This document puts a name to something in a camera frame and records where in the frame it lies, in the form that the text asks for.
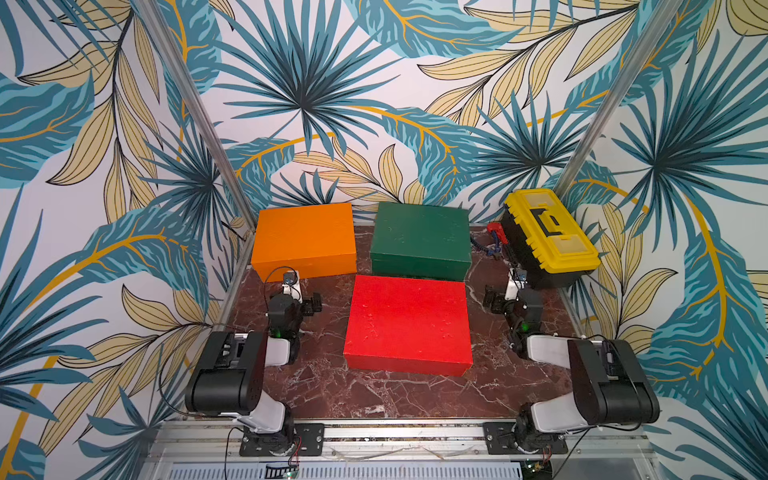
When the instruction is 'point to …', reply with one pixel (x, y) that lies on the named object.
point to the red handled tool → (499, 229)
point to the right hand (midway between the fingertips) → (505, 286)
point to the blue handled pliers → (494, 251)
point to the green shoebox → (421, 241)
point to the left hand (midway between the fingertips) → (302, 288)
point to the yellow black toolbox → (549, 248)
